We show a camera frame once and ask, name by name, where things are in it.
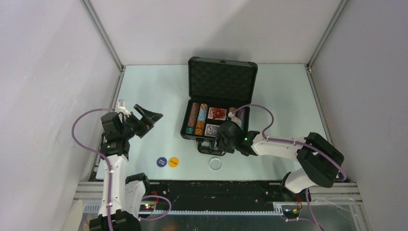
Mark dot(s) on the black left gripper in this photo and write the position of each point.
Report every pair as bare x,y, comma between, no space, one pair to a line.
145,125

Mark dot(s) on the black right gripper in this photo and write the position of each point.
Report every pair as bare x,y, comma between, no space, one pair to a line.
221,143

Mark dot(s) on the clear dealer button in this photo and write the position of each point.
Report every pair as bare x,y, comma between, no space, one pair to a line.
215,163

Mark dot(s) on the blue small blind button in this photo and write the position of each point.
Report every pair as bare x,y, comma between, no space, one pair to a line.
161,162

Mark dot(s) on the yellow big blind button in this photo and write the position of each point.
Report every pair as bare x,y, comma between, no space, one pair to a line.
173,162

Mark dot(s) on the black poker case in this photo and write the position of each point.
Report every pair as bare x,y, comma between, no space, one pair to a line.
219,84

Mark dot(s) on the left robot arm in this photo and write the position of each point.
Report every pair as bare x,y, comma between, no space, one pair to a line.
122,194

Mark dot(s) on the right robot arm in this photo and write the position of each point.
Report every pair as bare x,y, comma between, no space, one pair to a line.
320,161

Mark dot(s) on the red dice set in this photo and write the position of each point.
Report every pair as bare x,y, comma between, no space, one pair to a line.
217,114

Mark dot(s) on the blue playing card deck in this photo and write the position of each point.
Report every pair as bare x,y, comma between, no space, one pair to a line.
211,130

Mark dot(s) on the purple green chip stack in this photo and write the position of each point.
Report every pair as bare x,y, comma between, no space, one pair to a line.
241,115

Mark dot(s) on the pink brown chip stack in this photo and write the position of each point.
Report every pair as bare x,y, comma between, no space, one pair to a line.
231,112

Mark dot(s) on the blue orange chip stack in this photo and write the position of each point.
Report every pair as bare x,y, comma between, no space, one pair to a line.
200,123

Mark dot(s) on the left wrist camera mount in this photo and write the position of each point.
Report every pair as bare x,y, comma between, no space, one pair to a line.
120,108

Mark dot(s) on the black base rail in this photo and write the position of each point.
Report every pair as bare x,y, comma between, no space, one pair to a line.
224,196

